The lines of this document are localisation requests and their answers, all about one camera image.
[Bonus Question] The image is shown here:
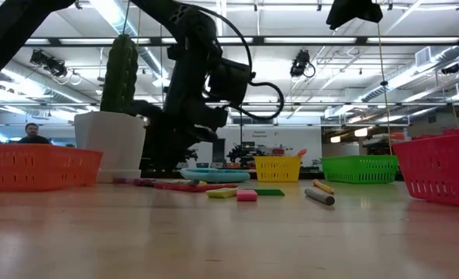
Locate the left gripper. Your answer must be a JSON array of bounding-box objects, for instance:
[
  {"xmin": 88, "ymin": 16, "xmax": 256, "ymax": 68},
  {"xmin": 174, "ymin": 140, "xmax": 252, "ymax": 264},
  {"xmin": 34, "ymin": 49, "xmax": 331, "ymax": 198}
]
[{"xmin": 143, "ymin": 73, "xmax": 230, "ymax": 171}]

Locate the pink eraser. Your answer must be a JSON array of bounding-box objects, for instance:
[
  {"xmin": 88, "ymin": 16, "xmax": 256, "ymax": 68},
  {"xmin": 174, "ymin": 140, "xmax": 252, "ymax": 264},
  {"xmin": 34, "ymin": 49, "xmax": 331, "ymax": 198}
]
[{"xmin": 236, "ymin": 189, "xmax": 258, "ymax": 202}]

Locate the green eraser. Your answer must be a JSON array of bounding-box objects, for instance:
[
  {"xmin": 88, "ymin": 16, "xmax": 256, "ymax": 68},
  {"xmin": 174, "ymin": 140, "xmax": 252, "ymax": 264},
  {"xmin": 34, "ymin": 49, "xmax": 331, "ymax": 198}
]
[{"xmin": 252, "ymin": 188, "xmax": 286, "ymax": 197}]

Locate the yellow crayon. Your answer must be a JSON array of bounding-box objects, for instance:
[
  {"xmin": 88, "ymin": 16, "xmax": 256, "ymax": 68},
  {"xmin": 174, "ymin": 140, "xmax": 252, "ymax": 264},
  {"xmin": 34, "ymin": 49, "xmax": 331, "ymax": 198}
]
[{"xmin": 173, "ymin": 178, "xmax": 209, "ymax": 187}]

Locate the blue calculator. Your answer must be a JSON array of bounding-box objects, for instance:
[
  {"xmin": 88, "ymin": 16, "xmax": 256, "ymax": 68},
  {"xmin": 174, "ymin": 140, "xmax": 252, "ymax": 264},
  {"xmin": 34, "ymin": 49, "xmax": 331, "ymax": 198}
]
[{"xmin": 179, "ymin": 167, "xmax": 251, "ymax": 184}]

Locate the white plant pot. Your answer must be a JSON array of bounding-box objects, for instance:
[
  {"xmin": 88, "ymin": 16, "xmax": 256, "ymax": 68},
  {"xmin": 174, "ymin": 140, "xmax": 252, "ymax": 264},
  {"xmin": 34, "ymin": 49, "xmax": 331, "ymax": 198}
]
[{"xmin": 73, "ymin": 111, "xmax": 147, "ymax": 184}]

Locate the red crayon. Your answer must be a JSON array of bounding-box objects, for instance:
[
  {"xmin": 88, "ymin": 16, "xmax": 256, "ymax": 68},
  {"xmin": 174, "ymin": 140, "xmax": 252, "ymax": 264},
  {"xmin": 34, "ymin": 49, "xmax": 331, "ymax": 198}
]
[{"xmin": 198, "ymin": 183, "xmax": 239, "ymax": 193}]

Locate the green cactus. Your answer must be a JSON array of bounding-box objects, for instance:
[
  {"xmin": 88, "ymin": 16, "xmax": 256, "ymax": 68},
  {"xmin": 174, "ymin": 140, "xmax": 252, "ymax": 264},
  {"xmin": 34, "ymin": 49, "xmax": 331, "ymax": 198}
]
[{"xmin": 99, "ymin": 33, "xmax": 140, "ymax": 115}]

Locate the black overhead light beam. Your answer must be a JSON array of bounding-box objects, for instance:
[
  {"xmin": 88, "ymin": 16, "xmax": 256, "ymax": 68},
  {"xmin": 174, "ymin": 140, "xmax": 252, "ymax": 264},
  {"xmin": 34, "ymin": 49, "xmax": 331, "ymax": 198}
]
[{"xmin": 22, "ymin": 36, "xmax": 459, "ymax": 47}]

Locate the yellow plastic bin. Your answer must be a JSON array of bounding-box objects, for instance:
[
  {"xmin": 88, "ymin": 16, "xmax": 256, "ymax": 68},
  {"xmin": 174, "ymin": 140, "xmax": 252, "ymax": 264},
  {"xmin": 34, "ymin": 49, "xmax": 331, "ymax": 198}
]
[{"xmin": 253, "ymin": 155, "xmax": 303, "ymax": 183}]

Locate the orange plastic bin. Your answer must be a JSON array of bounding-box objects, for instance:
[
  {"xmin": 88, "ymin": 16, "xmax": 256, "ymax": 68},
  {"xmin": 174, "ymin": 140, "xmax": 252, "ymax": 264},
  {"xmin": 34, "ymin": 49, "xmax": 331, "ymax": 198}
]
[{"xmin": 0, "ymin": 143, "xmax": 104, "ymax": 193}]

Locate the person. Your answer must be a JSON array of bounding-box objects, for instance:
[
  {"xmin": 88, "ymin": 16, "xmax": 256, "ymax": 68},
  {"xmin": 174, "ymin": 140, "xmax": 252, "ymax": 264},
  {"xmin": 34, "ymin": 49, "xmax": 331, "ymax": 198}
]
[{"xmin": 18, "ymin": 122, "xmax": 51, "ymax": 145}]

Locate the grey crayon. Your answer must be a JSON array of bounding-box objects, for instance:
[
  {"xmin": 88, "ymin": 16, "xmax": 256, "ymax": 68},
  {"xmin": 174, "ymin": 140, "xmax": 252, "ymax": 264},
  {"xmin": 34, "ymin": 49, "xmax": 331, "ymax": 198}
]
[{"xmin": 305, "ymin": 188, "xmax": 336, "ymax": 206}]

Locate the green plastic bin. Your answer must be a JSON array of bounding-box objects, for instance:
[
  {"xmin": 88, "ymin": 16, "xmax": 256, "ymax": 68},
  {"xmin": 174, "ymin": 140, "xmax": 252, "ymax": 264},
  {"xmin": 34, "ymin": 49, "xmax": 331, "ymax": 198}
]
[{"xmin": 321, "ymin": 154, "xmax": 399, "ymax": 184}]

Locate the red plastic bin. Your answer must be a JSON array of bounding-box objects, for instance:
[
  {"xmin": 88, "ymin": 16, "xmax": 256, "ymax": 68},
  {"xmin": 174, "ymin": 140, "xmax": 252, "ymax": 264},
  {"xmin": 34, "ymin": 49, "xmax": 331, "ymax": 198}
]
[{"xmin": 392, "ymin": 131, "xmax": 459, "ymax": 210}]

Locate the black hanging camera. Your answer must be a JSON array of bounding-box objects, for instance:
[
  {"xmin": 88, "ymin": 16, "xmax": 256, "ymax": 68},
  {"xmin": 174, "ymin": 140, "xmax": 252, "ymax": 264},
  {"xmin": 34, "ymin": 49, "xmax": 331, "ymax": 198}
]
[{"xmin": 289, "ymin": 49, "xmax": 316, "ymax": 79}]

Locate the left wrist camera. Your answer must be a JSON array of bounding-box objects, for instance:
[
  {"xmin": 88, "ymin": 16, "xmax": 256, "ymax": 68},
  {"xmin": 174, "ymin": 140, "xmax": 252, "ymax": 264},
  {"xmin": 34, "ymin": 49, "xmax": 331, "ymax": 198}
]
[{"xmin": 208, "ymin": 57, "xmax": 253, "ymax": 109}]

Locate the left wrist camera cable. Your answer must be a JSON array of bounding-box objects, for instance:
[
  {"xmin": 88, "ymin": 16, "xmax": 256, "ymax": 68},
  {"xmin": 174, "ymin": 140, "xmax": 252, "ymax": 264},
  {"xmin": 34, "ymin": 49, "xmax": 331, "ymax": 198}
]
[{"xmin": 174, "ymin": 0, "xmax": 285, "ymax": 121}]

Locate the black hanging camera rig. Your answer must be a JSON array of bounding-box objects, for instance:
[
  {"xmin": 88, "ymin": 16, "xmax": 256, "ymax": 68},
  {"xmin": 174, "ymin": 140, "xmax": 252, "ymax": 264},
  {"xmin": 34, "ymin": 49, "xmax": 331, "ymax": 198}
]
[{"xmin": 29, "ymin": 49, "xmax": 68, "ymax": 78}]

